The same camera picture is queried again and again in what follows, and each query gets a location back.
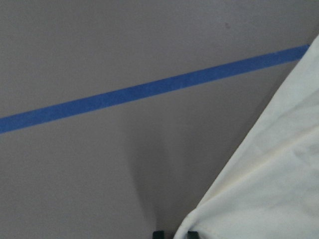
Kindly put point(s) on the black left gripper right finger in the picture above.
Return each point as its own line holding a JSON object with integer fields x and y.
{"x": 192, "y": 235}

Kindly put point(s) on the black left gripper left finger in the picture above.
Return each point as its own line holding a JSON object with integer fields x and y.
{"x": 158, "y": 235}

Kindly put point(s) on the beige long sleeve printed shirt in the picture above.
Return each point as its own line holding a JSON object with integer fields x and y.
{"x": 269, "y": 188}

